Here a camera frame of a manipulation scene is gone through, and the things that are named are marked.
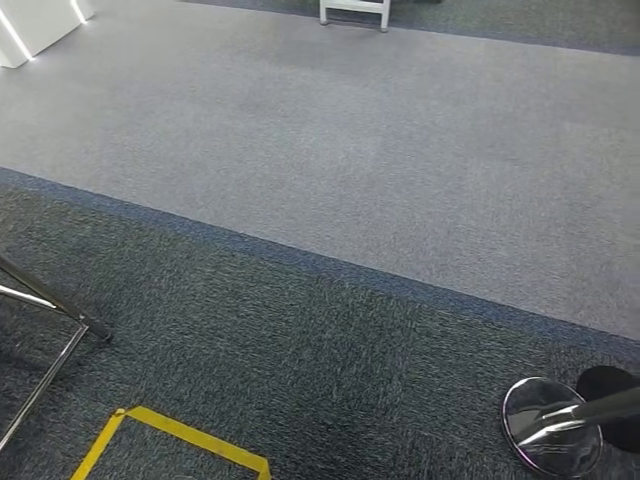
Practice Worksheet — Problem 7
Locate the white stand frame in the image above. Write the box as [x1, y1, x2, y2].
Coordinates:
[318, 0, 392, 33]

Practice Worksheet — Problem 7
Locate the white display plinth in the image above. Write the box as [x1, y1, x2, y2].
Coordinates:
[0, 0, 96, 70]

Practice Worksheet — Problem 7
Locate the chrome stanchion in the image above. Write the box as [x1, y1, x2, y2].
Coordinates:
[501, 376, 640, 480]

